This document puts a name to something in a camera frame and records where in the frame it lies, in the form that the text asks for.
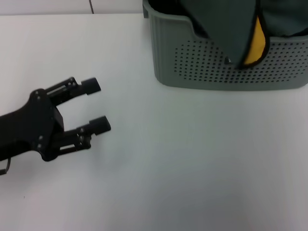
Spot grey-green perforated plastic storage box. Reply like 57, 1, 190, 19
142, 0, 308, 91

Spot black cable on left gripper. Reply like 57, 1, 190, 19
0, 157, 13, 176

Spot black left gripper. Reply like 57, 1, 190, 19
0, 89, 65, 163

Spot green towel with yellow back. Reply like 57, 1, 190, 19
178, 0, 270, 70

